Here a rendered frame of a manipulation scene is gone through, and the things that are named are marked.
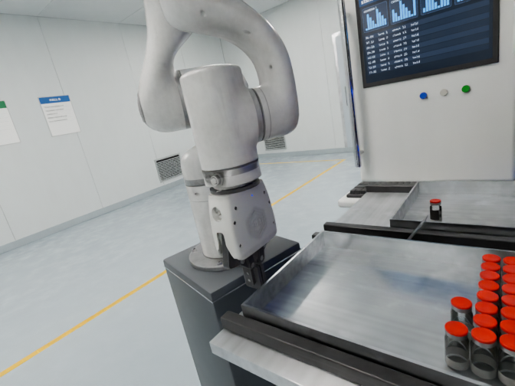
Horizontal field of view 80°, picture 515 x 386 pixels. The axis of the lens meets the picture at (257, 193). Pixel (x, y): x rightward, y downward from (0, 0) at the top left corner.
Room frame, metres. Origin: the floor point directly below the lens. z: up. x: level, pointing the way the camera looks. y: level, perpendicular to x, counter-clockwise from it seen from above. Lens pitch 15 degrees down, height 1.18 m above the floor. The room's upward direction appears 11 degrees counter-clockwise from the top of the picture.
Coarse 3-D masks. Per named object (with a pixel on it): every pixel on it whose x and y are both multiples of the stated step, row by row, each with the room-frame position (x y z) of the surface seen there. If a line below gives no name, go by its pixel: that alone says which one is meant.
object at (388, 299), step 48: (336, 240) 0.56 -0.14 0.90; (384, 240) 0.50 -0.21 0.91; (288, 288) 0.46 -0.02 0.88; (336, 288) 0.43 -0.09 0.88; (384, 288) 0.41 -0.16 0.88; (432, 288) 0.38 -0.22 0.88; (336, 336) 0.29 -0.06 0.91; (384, 336) 0.31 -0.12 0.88; (432, 336) 0.30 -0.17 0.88; (480, 384) 0.21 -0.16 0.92
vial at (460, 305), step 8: (456, 296) 0.30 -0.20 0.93; (456, 304) 0.29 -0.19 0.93; (464, 304) 0.29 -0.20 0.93; (456, 312) 0.29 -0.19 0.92; (464, 312) 0.28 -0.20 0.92; (472, 312) 0.29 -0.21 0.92; (456, 320) 0.29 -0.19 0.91; (464, 320) 0.28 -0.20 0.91; (472, 320) 0.28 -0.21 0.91; (472, 328) 0.28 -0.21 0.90
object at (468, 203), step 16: (416, 192) 0.74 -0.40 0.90; (432, 192) 0.75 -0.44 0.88; (448, 192) 0.72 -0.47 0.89; (464, 192) 0.70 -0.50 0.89; (480, 192) 0.68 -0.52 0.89; (496, 192) 0.66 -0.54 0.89; (512, 192) 0.64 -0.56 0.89; (400, 208) 0.62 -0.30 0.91; (416, 208) 0.67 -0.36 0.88; (448, 208) 0.64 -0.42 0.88; (464, 208) 0.62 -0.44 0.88; (480, 208) 0.61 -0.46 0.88; (496, 208) 0.59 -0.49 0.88; (512, 208) 0.58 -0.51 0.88; (400, 224) 0.56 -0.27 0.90; (416, 224) 0.54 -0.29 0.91; (432, 224) 0.52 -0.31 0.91; (448, 224) 0.51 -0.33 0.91; (464, 224) 0.49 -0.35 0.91; (480, 224) 0.48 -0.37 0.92; (496, 224) 0.53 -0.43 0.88; (512, 224) 0.52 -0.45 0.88
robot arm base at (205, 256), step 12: (192, 192) 0.65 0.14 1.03; (204, 192) 0.64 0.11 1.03; (192, 204) 0.66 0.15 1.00; (204, 204) 0.64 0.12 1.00; (204, 216) 0.64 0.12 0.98; (204, 228) 0.65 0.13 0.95; (204, 240) 0.66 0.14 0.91; (192, 252) 0.71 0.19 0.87; (204, 252) 0.67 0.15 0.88; (216, 252) 0.64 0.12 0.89; (192, 264) 0.65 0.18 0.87; (204, 264) 0.63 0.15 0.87; (216, 264) 0.62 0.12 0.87
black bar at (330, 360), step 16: (224, 320) 0.39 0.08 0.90; (240, 320) 0.37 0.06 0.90; (256, 336) 0.35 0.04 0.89; (272, 336) 0.33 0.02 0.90; (288, 336) 0.33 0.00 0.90; (288, 352) 0.31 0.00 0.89; (304, 352) 0.30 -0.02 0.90; (320, 352) 0.29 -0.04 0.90; (336, 352) 0.29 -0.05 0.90; (336, 368) 0.27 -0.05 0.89; (352, 368) 0.26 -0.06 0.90; (368, 368) 0.26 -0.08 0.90; (384, 368) 0.25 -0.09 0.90; (368, 384) 0.25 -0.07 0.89; (384, 384) 0.24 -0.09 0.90; (400, 384) 0.23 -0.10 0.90; (416, 384) 0.23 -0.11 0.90; (432, 384) 0.23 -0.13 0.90
